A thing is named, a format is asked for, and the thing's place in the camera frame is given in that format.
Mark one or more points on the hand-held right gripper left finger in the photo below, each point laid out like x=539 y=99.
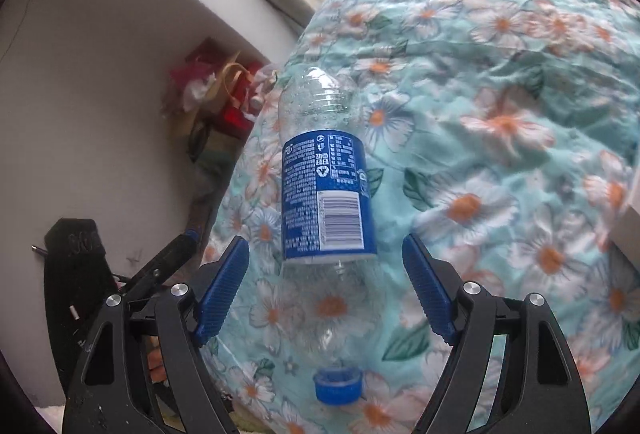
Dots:
x=220 y=299

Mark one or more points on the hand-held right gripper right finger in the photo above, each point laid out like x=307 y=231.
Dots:
x=430 y=294

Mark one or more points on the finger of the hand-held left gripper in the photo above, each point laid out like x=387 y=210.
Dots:
x=162 y=261

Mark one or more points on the clear plastic bottle blue label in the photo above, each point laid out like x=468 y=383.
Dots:
x=322 y=194

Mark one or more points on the beige paper bag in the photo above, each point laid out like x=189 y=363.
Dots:
x=225 y=104

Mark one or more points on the floral teal blanket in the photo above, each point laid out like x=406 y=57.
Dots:
x=500 y=139

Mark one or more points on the red gift bag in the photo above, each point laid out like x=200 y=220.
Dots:
x=195 y=74

